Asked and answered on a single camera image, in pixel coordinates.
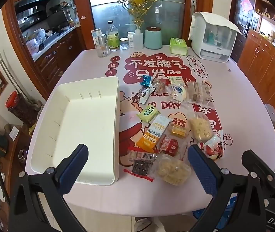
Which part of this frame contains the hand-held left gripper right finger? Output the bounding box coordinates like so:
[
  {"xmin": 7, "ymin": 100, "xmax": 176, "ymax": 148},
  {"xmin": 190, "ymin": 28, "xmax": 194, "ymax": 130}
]
[{"xmin": 188, "ymin": 144, "xmax": 268, "ymax": 232}]

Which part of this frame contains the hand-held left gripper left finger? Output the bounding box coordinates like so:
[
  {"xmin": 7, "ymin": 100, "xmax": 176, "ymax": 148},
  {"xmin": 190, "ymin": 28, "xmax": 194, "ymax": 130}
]
[{"xmin": 9, "ymin": 144, "xmax": 89, "ymax": 232}]

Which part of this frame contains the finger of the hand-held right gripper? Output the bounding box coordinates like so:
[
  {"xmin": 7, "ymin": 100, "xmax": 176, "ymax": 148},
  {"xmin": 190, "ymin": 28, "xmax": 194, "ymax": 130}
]
[{"xmin": 241, "ymin": 150, "xmax": 275, "ymax": 191}]

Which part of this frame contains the red and white snack packet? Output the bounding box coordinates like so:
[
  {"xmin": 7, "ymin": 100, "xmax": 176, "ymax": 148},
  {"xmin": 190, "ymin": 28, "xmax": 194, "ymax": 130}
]
[{"xmin": 198, "ymin": 130, "xmax": 226, "ymax": 162}]

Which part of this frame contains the clear pale crisp packet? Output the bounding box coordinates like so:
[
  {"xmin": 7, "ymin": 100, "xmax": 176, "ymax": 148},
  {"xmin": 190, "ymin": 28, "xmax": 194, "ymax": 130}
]
[{"xmin": 155, "ymin": 153, "xmax": 192, "ymax": 186}]

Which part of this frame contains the small yellow snack packet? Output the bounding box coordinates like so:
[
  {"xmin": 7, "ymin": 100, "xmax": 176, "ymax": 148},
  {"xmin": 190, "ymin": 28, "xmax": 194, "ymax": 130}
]
[{"xmin": 169, "ymin": 122, "xmax": 188, "ymax": 139}]

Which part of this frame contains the white plastic bin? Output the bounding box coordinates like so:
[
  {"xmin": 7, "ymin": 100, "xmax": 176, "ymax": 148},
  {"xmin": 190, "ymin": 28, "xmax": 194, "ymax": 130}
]
[{"xmin": 30, "ymin": 76, "xmax": 120, "ymax": 186}]

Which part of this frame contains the white and orange bar packet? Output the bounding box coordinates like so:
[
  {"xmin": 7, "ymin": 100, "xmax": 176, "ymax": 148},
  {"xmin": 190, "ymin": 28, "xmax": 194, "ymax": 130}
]
[{"xmin": 135, "ymin": 115, "xmax": 172, "ymax": 150}]

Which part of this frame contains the black seed bar packet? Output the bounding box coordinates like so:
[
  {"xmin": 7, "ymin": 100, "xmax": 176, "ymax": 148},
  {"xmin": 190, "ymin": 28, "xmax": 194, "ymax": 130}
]
[{"xmin": 125, "ymin": 146, "xmax": 158, "ymax": 182}]

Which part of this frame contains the clear rice cake packet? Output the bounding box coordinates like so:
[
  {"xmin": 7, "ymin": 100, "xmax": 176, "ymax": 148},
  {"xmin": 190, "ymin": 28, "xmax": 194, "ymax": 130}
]
[{"xmin": 186, "ymin": 81, "xmax": 213, "ymax": 104}]

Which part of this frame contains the green snack packet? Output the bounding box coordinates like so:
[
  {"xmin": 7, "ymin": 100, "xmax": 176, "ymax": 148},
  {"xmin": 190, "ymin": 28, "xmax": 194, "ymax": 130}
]
[{"xmin": 137, "ymin": 104, "xmax": 160, "ymax": 123}]

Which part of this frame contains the blue and white pastry packet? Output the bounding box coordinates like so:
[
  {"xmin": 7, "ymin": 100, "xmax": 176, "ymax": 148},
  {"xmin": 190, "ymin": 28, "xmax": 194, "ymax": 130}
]
[{"xmin": 170, "ymin": 84, "xmax": 188, "ymax": 102}]

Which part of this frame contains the clear walnut packet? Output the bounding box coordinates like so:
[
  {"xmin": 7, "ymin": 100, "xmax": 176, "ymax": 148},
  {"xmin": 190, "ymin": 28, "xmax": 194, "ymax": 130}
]
[{"xmin": 152, "ymin": 78, "xmax": 168, "ymax": 93}]

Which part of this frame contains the teal snack packet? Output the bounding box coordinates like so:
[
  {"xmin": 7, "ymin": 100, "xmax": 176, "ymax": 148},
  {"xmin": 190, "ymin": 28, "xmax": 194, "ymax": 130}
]
[{"xmin": 139, "ymin": 75, "xmax": 154, "ymax": 88}]

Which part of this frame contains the printed pink tablecloth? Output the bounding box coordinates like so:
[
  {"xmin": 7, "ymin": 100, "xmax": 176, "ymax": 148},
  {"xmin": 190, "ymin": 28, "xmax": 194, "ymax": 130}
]
[{"xmin": 25, "ymin": 45, "xmax": 275, "ymax": 211}]

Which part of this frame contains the tall wooden cabinet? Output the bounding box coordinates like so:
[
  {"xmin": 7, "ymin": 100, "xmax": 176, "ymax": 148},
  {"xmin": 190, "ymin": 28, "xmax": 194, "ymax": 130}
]
[{"xmin": 236, "ymin": 17, "xmax": 275, "ymax": 116}]

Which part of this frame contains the red lid jar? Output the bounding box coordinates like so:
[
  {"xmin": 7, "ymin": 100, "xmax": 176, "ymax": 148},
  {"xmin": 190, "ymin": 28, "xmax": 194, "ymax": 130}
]
[{"xmin": 5, "ymin": 90, "xmax": 39, "ymax": 126}]

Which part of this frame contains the wooden kitchen counter cabinet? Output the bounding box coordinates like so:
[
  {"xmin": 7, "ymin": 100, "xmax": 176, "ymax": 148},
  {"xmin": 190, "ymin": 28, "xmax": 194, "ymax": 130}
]
[{"xmin": 32, "ymin": 26, "xmax": 83, "ymax": 97}]

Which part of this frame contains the glass tumbler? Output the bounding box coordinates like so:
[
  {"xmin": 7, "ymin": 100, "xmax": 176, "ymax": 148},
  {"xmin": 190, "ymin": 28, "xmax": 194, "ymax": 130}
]
[{"xmin": 97, "ymin": 40, "xmax": 110, "ymax": 58}]

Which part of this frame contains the green tissue pack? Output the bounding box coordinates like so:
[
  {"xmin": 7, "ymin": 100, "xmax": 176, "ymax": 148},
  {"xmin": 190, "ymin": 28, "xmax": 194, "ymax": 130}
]
[{"xmin": 170, "ymin": 37, "xmax": 188, "ymax": 55}]

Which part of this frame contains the white storage box with cloth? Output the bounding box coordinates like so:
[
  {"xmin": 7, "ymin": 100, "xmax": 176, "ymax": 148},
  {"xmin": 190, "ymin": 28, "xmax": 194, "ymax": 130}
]
[{"xmin": 188, "ymin": 12, "xmax": 241, "ymax": 63}]

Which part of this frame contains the small white carton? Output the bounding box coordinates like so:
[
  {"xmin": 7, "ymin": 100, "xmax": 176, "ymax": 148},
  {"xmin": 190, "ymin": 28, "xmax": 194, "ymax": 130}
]
[{"xmin": 91, "ymin": 28, "xmax": 102, "ymax": 49}]

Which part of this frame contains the small glass jar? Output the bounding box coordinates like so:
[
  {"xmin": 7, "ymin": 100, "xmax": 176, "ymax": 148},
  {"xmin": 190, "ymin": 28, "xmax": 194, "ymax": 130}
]
[{"xmin": 119, "ymin": 37, "xmax": 129, "ymax": 50}]

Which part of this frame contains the green label glass bottle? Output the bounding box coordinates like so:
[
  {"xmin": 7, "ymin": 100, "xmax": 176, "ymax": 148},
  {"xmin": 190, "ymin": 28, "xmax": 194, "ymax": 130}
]
[{"xmin": 106, "ymin": 20, "xmax": 120, "ymax": 51}]

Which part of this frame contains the teal canister with brown lid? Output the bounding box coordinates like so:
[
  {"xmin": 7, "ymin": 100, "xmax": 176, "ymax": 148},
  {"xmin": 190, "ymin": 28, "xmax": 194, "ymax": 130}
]
[{"xmin": 144, "ymin": 26, "xmax": 163, "ymax": 50}]

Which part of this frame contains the white pill bottle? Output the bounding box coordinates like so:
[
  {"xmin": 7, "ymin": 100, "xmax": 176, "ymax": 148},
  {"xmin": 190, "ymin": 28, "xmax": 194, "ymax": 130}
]
[{"xmin": 127, "ymin": 31, "xmax": 136, "ymax": 48}]

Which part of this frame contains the white squeeze bottle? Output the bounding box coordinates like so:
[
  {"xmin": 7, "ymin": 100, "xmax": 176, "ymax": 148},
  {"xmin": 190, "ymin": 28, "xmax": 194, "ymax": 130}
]
[{"xmin": 125, "ymin": 24, "xmax": 145, "ymax": 49}]

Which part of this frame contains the frosted glass door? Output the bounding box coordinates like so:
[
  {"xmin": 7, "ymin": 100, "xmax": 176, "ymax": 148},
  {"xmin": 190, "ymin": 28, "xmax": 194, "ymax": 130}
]
[{"xmin": 90, "ymin": 0, "xmax": 186, "ymax": 51}]

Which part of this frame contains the silver door handle plate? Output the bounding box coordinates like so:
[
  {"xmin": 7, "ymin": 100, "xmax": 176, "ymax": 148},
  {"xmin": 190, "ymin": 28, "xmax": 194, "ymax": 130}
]
[{"xmin": 191, "ymin": 0, "xmax": 198, "ymax": 20}]

